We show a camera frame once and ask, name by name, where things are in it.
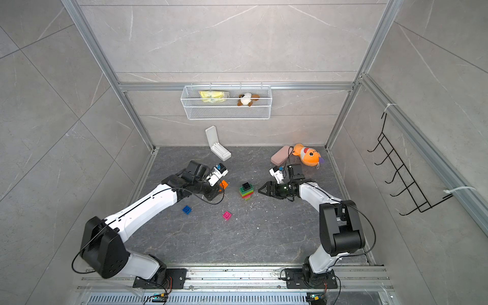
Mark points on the orange lego brick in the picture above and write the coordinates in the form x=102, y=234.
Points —
x=224, y=184

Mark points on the black wire hook rack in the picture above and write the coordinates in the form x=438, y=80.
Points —
x=403, y=174

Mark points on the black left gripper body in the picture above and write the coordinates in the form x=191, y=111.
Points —
x=204, y=188

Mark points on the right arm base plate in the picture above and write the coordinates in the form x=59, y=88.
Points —
x=301, y=278

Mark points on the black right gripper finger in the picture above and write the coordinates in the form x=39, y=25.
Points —
x=268, y=186
x=268, y=193

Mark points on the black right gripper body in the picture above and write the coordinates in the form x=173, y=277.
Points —
x=284, y=189

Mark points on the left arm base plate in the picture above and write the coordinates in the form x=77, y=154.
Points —
x=173, y=278

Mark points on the white wire mesh basket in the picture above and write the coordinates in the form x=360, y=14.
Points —
x=195, y=109

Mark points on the brown white plush toy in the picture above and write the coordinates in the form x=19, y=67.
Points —
x=247, y=99

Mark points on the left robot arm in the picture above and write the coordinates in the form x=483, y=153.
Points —
x=103, y=243

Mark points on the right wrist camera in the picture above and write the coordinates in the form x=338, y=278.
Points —
x=277, y=173

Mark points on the orange plush fish toy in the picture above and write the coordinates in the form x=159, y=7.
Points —
x=308, y=156

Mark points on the blue lego brick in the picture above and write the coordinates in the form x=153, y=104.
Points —
x=187, y=210

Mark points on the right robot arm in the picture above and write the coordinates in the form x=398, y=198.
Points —
x=340, y=228

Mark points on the dark green lego brick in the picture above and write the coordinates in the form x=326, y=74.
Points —
x=246, y=192

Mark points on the magenta lego brick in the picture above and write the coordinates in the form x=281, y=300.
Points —
x=227, y=215

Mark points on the yellow packet in basket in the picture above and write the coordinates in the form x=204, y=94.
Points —
x=210, y=96

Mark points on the pink rectangular case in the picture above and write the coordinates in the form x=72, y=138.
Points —
x=281, y=157

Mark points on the aluminium front rail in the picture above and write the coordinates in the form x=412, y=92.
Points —
x=267, y=278

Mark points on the white open flip box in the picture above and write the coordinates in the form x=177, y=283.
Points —
x=213, y=141

